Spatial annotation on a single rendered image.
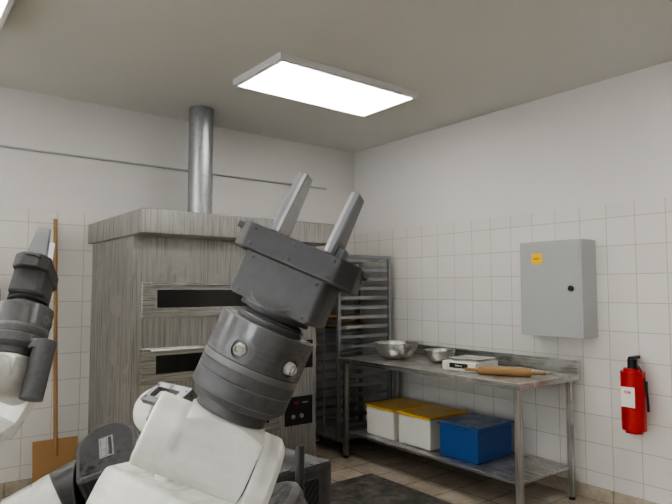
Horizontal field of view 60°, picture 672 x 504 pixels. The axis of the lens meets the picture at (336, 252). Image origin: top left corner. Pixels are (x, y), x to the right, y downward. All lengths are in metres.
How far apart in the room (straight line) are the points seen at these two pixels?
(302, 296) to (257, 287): 0.04
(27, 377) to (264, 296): 0.60
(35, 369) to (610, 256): 4.01
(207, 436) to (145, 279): 3.61
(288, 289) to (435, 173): 5.11
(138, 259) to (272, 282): 3.60
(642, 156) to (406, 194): 2.26
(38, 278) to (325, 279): 0.68
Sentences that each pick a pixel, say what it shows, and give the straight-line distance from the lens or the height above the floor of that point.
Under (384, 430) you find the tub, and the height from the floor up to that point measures 0.30.
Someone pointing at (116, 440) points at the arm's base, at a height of 1.25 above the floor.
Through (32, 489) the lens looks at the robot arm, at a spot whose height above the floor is 1.19.
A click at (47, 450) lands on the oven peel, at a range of 4.85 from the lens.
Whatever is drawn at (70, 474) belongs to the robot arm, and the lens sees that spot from 1.06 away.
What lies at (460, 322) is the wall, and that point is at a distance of 5.31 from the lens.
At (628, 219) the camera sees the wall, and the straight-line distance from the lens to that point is 4.51.
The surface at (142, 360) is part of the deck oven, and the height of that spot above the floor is 1.03.
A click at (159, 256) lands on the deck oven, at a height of 1.72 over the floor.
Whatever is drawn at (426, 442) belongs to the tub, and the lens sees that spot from 4.85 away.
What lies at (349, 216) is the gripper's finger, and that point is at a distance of 0.51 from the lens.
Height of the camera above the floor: 1.49
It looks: 4 degrees up
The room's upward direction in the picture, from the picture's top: straight up
